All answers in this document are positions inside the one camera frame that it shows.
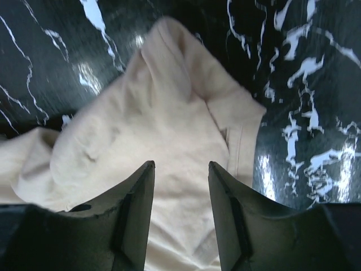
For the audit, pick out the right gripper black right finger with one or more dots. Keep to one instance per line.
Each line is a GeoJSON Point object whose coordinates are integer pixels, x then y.
{"type": "Point", "coordinates": [256, 233]}

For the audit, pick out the beige t shirt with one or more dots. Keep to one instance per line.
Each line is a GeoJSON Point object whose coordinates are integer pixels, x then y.
{"type": "Point", "coordinates": [175, 105]}

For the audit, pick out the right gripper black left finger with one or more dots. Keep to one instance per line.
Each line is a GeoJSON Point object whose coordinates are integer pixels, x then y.
{"type": "Point", "coordinates": [109, 232]}

